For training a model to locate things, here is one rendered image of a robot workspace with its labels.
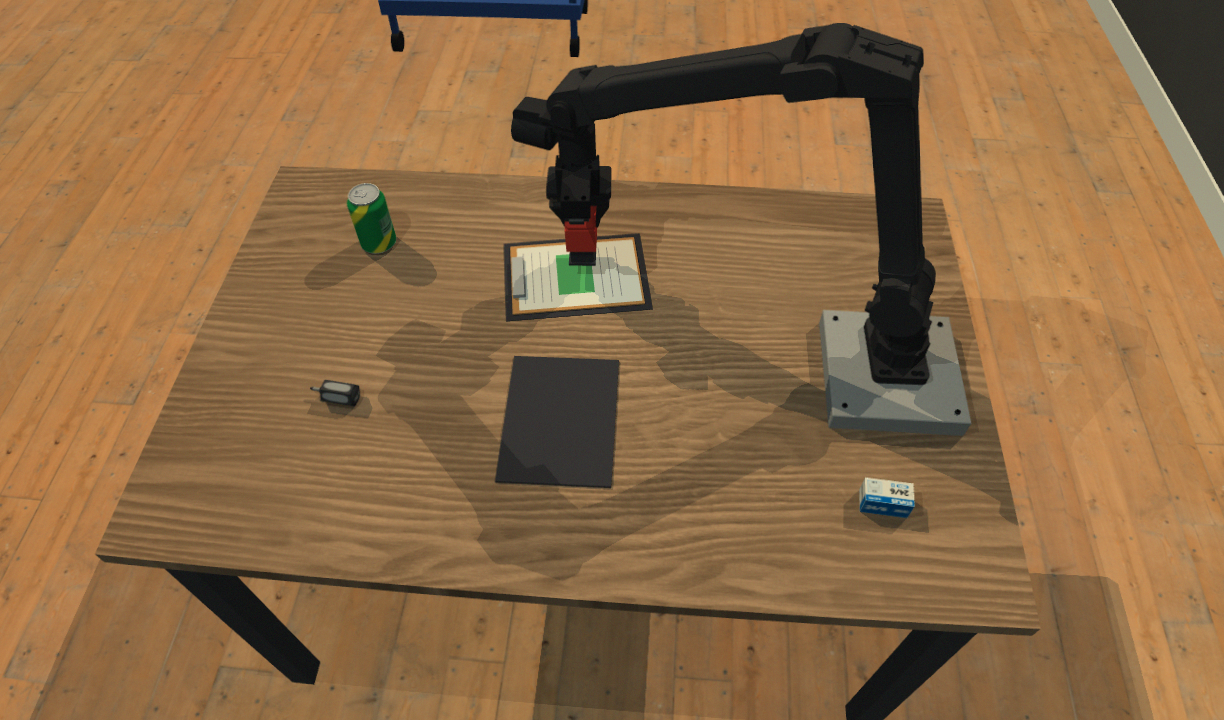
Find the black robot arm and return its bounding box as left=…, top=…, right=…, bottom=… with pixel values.
left=510, top=23, right=936, bottom=384

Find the green drink can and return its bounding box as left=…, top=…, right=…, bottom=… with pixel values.
left=346, top=182, right=397, bottom=253

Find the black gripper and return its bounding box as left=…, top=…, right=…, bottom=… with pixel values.
left=546, top=154, right=612, bottom=227

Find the white and blue box of staples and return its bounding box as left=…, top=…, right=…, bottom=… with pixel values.
left=859, top=478, right=916, bottom=518

